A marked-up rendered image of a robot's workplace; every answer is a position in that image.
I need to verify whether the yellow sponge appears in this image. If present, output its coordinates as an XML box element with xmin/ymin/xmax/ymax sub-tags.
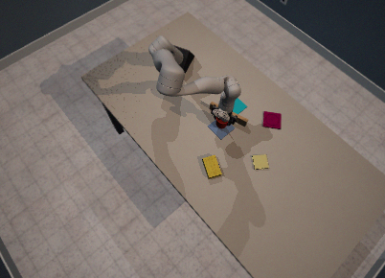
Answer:
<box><xmin>202</xmin><ymin>155</ymin><xmax>222</xmax><ymax>179</ymax></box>

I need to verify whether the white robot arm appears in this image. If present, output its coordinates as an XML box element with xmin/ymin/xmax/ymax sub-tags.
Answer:
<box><xmin>148</xmin><ymin>35</ymin><xmax>241</xmax><ymax>122</ymax></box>

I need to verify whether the red cup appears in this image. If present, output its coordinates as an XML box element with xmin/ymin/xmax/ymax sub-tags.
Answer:
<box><xmin>216</xmin><ymin>117</ymin><xmax>228</xmax><ymax>128</ymax></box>

